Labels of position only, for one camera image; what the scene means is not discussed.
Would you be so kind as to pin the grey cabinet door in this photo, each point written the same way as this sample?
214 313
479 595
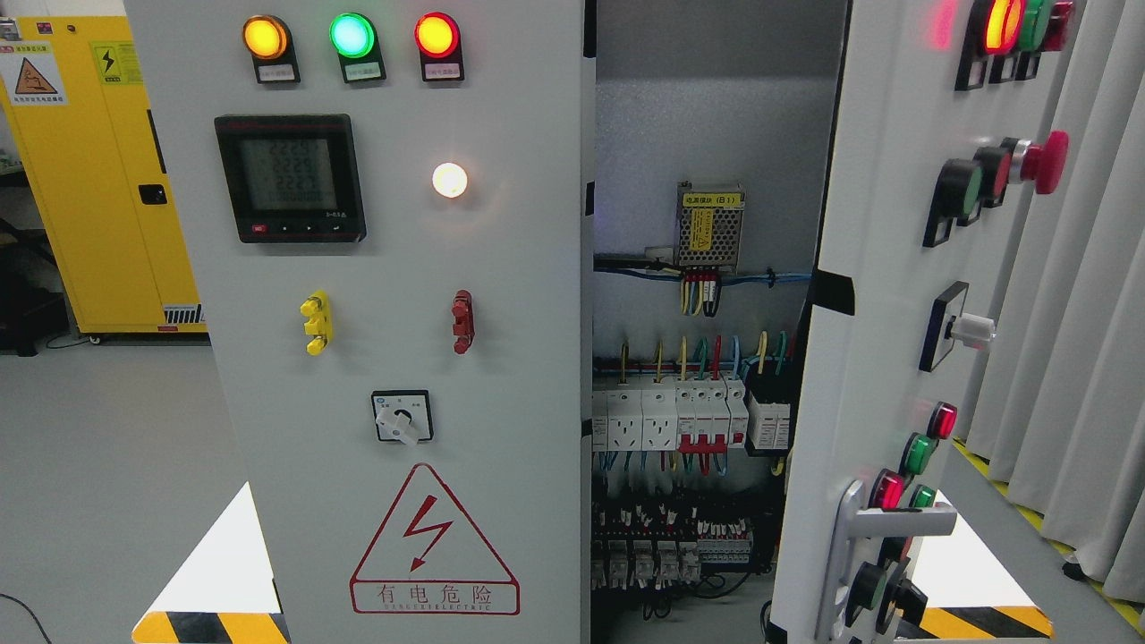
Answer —
918 229
508 414

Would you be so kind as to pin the white breaker and socket row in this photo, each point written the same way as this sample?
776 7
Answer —
665 414

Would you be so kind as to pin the metal mesh power supply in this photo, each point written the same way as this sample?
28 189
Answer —
709 218

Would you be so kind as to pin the white indicator light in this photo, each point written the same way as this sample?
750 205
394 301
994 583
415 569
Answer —
450 180

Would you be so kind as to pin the black surge protector block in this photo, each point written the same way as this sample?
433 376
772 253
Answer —
770 400

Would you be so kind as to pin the lower relay terminal row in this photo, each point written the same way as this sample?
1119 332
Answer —
665 543

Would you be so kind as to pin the red electric danger sticker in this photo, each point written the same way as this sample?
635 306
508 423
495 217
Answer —
428 556

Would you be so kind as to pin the black digital power meter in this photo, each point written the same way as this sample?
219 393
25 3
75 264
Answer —
292 178

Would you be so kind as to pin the red indicator light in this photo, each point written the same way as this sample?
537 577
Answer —
439 41

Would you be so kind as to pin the green indicator light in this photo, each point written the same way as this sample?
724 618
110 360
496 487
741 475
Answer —
354 38

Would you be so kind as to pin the amber indicator light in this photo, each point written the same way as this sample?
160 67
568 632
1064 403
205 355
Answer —
269 41

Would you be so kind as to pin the grey curtain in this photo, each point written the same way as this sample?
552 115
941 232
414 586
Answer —
1060 415

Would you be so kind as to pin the red mushroom emergency button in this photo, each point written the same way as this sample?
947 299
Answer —
1039 162

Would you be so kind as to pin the yellow safety cabinet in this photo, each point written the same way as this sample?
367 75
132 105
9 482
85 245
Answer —
74 93

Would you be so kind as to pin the red door terminal post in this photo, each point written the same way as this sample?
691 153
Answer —
463 325

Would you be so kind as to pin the white rotary selector switch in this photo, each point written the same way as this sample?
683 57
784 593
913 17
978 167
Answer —
402 416

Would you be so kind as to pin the yellow door terminal post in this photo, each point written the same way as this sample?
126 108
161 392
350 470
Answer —
318 325

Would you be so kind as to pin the silver door handle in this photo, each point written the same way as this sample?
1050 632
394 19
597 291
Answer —
853 582

